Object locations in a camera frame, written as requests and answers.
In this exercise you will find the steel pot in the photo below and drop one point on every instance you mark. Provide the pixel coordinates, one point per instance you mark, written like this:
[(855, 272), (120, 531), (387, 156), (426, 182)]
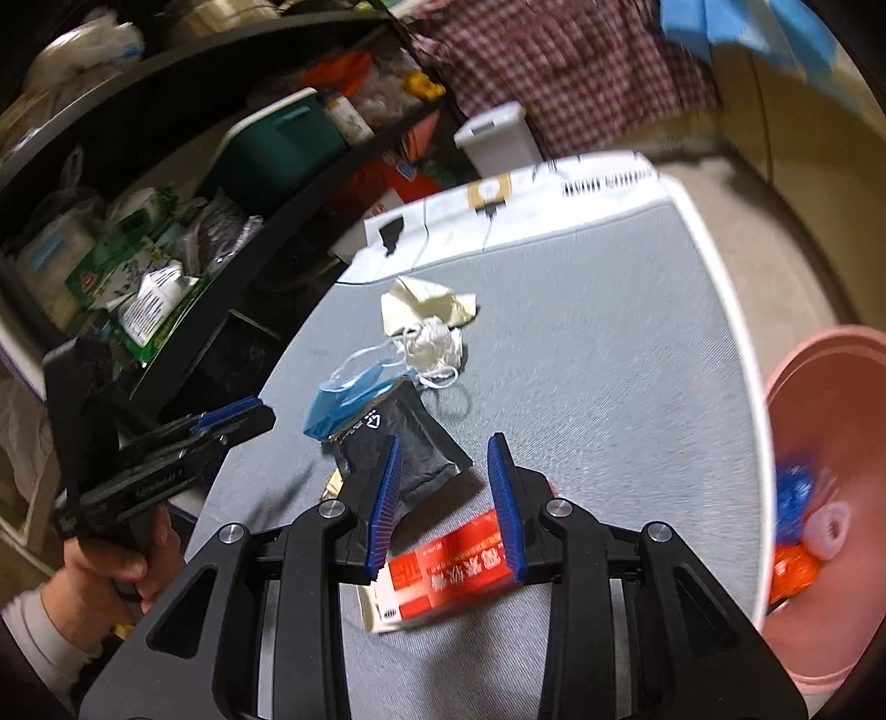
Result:
[(221, 10)]

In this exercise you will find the person's left hand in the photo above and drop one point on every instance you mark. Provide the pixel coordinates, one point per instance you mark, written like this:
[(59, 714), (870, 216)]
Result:
[(97, 588)]

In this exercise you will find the red plaid shirt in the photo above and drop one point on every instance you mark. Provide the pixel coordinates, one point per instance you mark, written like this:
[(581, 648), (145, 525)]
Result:
[(574, 76)]

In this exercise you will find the white foam net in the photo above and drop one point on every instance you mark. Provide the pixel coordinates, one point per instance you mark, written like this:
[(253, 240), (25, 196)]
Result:
[(827, 529)]

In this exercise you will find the red cardboard box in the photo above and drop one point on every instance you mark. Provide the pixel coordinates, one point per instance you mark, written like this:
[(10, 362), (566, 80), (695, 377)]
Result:
[(450, 574)]

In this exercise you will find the person's left forearm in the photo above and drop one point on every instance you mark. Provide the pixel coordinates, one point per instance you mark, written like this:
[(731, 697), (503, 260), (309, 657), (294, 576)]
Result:
[(41, 640)]

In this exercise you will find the knotted red plastic bag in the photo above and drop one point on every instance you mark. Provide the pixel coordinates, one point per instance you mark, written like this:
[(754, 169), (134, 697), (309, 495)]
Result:
[(792, 571)]

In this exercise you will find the pink plastic bucket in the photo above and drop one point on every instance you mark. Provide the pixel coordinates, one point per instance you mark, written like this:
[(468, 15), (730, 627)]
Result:
[(830, 388)]

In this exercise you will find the clear plastic bag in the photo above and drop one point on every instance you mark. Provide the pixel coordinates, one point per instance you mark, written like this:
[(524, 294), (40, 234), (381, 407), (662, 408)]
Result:
[(225, 232)]

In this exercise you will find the yellow wrapper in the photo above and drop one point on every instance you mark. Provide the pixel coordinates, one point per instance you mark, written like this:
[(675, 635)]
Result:
[(332, 488)]

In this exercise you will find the blue face mask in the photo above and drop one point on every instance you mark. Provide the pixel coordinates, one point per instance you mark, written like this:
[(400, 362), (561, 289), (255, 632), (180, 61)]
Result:
[(339, 408)]

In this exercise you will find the jar with white label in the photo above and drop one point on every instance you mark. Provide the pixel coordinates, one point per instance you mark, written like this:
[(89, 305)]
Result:
[(349, 121)]

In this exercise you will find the green printed packet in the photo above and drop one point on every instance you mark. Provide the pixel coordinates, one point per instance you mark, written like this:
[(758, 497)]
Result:
[(111, 263)]

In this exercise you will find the white mesh net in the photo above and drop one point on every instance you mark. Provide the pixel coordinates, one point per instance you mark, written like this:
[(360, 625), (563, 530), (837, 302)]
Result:
[(432, 346)]

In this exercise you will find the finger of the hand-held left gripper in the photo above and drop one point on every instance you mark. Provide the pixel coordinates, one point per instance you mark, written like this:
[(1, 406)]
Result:
[(228, 413), (249, 426)]

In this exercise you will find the green storage box white lid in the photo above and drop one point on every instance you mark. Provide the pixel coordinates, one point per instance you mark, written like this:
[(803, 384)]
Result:
[(284, 145)]

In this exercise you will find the beige kitchen cabinet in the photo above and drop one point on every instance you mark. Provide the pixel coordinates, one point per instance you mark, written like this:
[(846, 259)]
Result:
[(796, 173)]

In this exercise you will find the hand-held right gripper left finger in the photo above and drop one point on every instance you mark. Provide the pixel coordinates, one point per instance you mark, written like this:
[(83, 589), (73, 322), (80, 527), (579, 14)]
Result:
[(384, 512)]

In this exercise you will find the red carton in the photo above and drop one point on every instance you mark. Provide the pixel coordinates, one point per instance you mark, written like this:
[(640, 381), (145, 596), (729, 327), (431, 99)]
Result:
[(408, 166)]

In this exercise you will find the grey mat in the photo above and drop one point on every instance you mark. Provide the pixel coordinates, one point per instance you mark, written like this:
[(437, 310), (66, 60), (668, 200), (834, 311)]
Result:
[(588, 346)]

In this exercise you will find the blue plastic bag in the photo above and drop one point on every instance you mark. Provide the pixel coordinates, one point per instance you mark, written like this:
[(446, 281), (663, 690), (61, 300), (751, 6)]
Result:
[(792, 498)]

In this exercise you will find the white plastic bag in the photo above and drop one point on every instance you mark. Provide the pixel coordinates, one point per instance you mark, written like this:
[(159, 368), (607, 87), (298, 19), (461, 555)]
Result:
[(90, 48)]

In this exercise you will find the cream blue printed tablecloth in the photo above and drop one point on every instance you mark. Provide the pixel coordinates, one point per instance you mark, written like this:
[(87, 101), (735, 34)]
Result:
[(727, 28)]

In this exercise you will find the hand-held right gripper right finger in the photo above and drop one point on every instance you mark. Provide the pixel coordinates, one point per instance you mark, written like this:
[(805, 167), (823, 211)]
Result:
[(505, 512)]

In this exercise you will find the yellow toy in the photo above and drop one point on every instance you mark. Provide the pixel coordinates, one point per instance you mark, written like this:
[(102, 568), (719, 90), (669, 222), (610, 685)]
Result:
[(422, 86)]

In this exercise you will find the black shelf rack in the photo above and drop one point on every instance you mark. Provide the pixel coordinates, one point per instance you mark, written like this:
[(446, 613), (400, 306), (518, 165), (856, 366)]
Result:
[(173, 90)]

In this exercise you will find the white lidded bin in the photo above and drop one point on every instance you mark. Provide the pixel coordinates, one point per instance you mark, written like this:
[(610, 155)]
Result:
[(498, 142)]

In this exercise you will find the translucent plastic tub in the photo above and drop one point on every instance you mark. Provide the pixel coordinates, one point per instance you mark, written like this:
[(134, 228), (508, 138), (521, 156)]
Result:
[(55, 256)]

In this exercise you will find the cream paper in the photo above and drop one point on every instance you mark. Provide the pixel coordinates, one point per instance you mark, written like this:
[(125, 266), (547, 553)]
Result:
[(415, 298)]

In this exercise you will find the black packet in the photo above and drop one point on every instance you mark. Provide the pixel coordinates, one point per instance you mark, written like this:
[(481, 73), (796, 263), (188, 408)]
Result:
[(415, 443)]

